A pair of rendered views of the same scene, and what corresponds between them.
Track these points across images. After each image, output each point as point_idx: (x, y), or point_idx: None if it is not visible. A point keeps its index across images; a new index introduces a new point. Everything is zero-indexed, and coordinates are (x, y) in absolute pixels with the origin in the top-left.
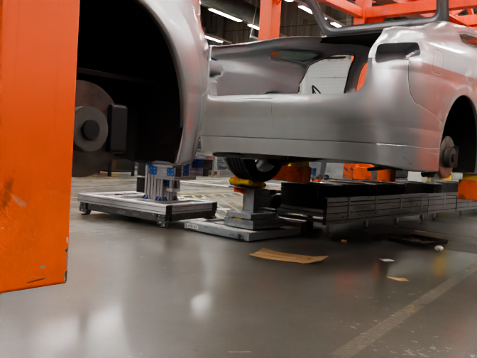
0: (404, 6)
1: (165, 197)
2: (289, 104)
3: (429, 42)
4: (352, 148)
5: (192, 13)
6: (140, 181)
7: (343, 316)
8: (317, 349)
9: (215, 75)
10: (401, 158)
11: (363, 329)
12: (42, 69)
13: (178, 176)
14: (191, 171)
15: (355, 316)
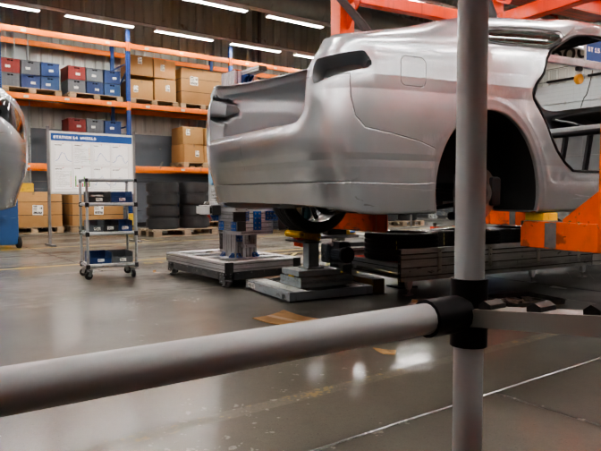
0: (536, 4)
1: (240, 253)
2: (250, 143)
3: (388, 48)
4: (303, 190)
5: None
6: (222, 237)
7: (206, 397)
8: (81, 438)
9: (230, 118)
10: (351, 198)
11: (193, 417)
12: None
13: (241, 231)
14: (265, 225)
15: (223, 398)
